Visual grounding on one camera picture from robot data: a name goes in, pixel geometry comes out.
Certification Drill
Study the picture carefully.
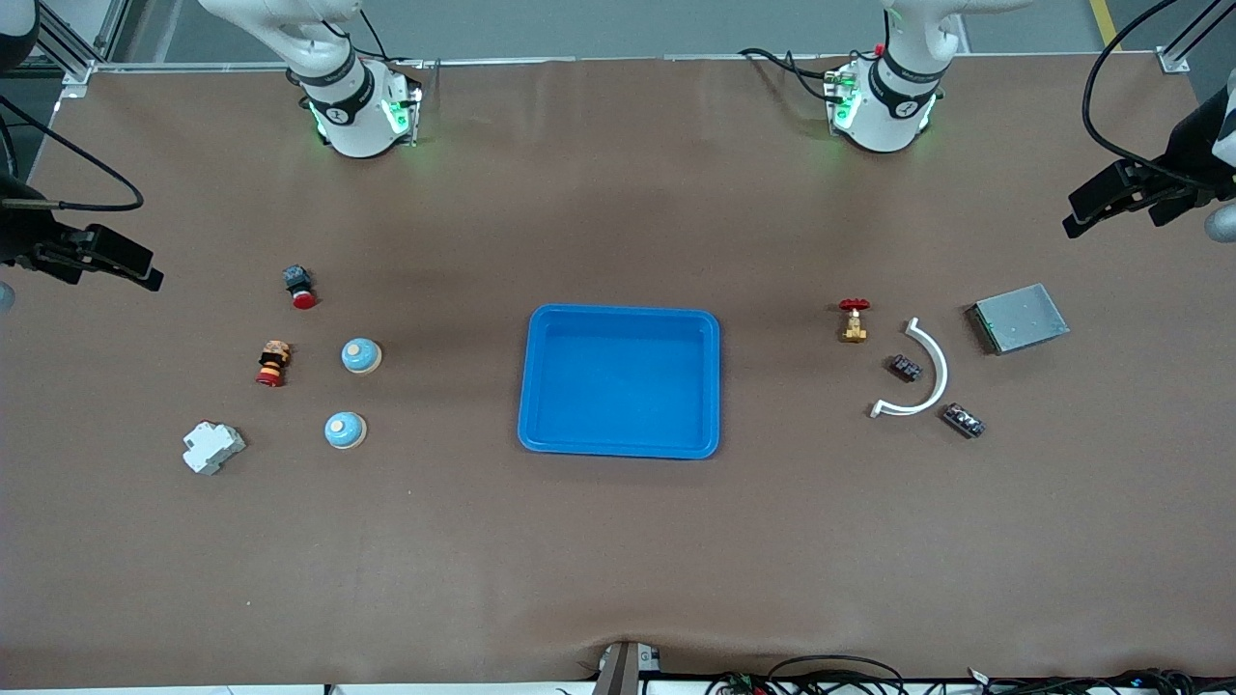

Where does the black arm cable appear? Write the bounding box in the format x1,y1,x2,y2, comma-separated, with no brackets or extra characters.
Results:
1081,0,1208,189
0,95,146,213

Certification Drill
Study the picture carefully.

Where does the blue plastic tray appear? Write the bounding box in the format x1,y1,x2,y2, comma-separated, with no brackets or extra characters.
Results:
518,304,721,460

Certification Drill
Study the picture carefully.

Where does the black cable bundle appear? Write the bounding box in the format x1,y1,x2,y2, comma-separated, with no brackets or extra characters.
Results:
985,668,1236,695

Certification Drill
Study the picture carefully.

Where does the black base cable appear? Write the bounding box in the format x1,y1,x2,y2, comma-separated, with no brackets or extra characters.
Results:
355,5,426,70
739,46,841,102

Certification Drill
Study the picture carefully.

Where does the white circuit breaker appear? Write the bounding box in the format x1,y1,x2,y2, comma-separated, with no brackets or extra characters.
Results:
182,421,247,476

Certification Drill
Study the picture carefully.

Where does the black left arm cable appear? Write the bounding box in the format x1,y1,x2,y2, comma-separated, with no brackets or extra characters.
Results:
1081,0,1208,189

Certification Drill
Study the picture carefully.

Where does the white curved plastic bracket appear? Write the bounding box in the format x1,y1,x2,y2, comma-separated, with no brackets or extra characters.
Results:
870,318,950,419

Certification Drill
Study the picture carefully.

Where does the aluminium frame post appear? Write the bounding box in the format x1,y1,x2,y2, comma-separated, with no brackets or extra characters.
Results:
1154,0,1236,74
34,0,133,90

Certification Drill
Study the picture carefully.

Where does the metal table edge rail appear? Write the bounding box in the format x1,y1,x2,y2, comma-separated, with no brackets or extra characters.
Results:
92,50,1174,73

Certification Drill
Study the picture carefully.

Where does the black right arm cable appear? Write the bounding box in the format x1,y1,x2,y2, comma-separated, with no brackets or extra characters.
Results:
0,95,146,213

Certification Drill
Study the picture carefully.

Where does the black left base cable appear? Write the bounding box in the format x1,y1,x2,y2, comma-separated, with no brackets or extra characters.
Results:
739,46,841,102

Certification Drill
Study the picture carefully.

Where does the black right base cable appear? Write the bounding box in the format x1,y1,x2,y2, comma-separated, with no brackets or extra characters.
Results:
355,5,426,70

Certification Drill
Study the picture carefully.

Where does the grey metal electronics box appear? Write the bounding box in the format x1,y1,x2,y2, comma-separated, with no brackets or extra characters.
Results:
968,283,1071,356

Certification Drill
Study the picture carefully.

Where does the red orange black switch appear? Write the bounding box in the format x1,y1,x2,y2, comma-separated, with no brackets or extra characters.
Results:
255,340,293,388

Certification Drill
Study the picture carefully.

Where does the black looped cable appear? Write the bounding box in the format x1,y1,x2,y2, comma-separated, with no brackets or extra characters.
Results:
768,655,904,695

